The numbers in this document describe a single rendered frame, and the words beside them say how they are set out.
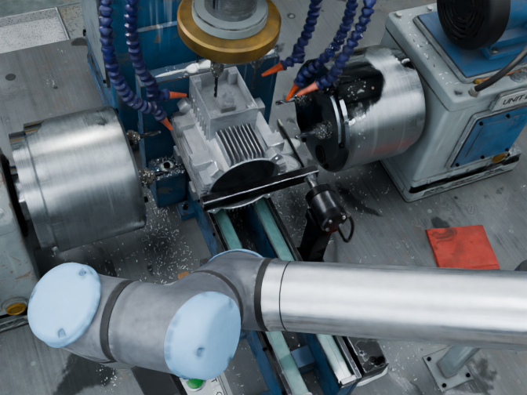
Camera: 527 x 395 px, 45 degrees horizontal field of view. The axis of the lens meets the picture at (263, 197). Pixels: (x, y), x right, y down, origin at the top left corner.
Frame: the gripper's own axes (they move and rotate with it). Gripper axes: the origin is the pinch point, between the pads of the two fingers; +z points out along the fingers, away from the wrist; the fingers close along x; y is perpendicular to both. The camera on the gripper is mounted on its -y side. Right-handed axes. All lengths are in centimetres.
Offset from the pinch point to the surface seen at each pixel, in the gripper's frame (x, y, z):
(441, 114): -62, 34, 26
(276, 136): -30, 41, 14
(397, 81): -57, 41, 17
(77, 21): 14, 163, 66
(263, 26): -36, 45, -12
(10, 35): 37, 166, 60
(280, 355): -10.8, 3.3, 23.1
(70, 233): 11.3, 33.4, -1.4
